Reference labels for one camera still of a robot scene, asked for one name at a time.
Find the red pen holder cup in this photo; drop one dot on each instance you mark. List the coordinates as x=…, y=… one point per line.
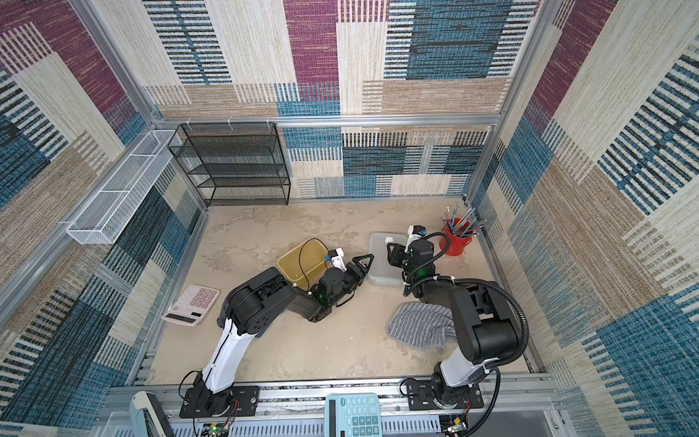
x=452, y=245

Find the grey striped cloth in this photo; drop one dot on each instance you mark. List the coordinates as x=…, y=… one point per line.
x=422, y=326

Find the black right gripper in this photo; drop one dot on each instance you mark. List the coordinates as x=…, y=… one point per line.
x=398, y=255

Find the black wire mesh shelf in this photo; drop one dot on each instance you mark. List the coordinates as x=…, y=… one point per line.
x=233, y=163

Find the white wire mesh basket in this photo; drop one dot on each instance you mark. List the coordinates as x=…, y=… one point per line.
x=107, y=214

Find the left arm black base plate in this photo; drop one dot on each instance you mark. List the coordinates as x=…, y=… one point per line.
x=201, y=402

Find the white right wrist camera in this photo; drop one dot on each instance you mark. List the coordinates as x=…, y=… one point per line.
x=415, y=232

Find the aluminium front rail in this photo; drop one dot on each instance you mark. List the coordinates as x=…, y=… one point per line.
x=519, y=392

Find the pens in red cup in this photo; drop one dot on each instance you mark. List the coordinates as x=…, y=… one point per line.
x=466, y=225

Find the pink calculator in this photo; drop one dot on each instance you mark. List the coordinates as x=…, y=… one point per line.
x=192, y=306

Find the yellow lunch box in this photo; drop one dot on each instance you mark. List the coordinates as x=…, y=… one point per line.
x=304, y=264

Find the white handheld device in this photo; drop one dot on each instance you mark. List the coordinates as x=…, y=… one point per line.
x=147, y=416

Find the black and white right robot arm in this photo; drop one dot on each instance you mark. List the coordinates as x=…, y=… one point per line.
x=487, y=324

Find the translucent white lunch box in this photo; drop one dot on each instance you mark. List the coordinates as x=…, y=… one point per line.
x=381, y=272

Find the teal calculator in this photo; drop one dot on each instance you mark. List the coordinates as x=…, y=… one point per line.
x=352, y=415

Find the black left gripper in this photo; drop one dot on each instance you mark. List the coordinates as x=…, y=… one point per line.
x=359, y=270

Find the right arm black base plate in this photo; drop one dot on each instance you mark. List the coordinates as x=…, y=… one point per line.
x=421, y=396

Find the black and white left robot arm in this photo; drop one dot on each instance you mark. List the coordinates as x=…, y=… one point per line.
x=246, y=314

